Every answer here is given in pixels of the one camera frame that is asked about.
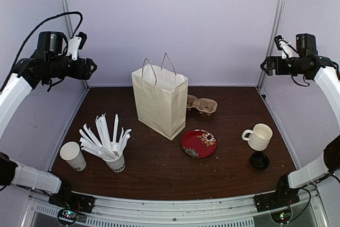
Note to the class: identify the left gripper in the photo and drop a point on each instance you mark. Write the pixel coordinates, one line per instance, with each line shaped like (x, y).
(81, 71)

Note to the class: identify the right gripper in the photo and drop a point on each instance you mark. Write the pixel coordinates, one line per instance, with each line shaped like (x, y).
(270, 59)

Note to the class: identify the white paper cup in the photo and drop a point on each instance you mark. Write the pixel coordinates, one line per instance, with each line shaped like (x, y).
(71, 153)

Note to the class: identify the black plastic cup lid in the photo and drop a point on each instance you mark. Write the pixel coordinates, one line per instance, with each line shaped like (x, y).
(259, 160)

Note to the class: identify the paper cup with straws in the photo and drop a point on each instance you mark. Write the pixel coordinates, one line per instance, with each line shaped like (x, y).
(116, 165)

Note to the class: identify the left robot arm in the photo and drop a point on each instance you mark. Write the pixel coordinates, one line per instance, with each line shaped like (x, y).
(54, 57)

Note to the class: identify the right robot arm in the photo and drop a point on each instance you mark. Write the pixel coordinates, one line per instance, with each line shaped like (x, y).
(302, 91)

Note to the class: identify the cream ceramic mug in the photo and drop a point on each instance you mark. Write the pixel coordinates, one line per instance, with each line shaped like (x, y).
(259, 137)

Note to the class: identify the cardboard cup carrier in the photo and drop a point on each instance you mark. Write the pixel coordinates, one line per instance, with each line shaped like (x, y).
(203, 105)

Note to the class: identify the cream paper bag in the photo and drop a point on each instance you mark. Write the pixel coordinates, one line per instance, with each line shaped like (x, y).
(160, 98)

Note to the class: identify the red floral plate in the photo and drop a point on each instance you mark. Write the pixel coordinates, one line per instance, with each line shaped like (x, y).
(199, 143)

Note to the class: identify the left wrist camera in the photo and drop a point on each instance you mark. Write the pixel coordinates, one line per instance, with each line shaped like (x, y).
(75, 44)

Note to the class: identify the right aluminium frame post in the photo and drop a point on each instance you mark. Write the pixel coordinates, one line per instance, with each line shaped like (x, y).
(280, 7)

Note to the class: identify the aluminium frame post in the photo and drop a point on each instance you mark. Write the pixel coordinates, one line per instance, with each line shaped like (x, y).
(280, 7)
(66, 19)

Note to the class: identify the left aluminium frame post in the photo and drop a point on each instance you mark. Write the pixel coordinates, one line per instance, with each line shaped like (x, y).
(66, 19)

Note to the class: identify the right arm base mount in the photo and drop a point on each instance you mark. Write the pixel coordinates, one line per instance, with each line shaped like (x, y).
(268, 202)

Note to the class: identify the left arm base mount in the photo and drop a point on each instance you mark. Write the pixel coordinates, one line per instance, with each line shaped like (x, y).
(76, 202)

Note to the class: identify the aluminium front rail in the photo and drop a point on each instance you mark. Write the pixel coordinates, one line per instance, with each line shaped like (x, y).
(233, 211)

